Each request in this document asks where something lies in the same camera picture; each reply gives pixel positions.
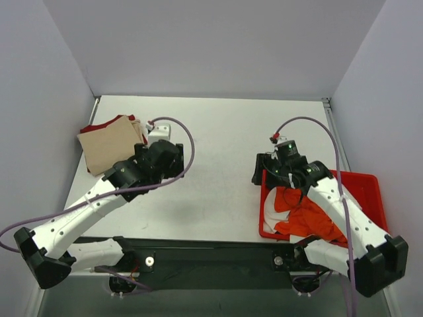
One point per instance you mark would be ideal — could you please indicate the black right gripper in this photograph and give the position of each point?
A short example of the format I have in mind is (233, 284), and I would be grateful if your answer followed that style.
(260, 169)

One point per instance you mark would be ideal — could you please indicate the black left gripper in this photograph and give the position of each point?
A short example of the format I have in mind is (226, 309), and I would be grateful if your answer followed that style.
(178, 160)

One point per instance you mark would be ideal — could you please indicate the beige t shirt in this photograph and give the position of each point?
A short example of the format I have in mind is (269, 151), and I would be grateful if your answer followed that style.
(104, 147)

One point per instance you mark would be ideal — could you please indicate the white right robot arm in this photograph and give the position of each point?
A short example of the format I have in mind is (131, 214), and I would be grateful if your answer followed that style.
(373, 259)

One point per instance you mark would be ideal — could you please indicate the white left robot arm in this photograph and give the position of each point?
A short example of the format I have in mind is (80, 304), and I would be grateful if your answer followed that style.
(51, 251)

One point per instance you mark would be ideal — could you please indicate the white t shirt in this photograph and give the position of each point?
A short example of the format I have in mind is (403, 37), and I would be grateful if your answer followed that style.
(271, 216)

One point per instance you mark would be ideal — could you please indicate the orange t shirt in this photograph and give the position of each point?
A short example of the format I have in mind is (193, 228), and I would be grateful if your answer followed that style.
(301, 217)

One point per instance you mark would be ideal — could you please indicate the folded red t shirt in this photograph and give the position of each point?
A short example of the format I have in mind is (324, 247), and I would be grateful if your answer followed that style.
(92, 127)

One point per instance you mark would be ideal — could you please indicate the red plastic bin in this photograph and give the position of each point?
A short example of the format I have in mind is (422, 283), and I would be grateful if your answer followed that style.
(363, 187)

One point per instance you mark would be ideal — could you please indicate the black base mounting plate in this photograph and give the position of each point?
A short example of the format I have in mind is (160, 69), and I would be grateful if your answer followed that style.
(210, 265)

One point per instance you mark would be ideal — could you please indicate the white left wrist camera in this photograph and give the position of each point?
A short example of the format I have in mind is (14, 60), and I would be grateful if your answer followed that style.
(157, 132)

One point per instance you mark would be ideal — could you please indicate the aluminium table frame rail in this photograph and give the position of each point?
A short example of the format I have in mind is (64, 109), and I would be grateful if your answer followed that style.
(333, 128)

